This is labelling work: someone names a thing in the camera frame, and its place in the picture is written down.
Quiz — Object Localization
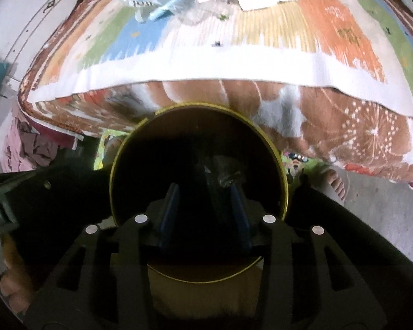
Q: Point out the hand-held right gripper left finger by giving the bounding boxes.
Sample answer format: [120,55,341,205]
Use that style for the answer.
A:
[22,183,180,330]

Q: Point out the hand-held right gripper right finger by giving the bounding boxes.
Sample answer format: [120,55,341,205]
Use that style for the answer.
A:
[229,182,389,330]

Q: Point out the person's left hand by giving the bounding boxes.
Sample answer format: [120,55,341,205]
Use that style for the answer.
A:
[0,237,35,318]

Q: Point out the clear plastic wrapper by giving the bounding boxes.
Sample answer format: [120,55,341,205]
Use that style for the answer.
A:
[206,156,248,188]

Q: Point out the striped colourful blanket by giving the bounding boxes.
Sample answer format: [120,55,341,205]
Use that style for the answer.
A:
[26,0,413,121]

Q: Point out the black bin with yellow rim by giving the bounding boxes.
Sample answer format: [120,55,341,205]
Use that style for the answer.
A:
[109,101,291,284]

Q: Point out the person's bare foot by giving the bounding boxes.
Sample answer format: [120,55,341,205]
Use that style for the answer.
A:
[322,167,352,202]

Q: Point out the pile of pink brown clothes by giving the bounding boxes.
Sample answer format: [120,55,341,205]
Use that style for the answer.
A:
[2,117,86,172]

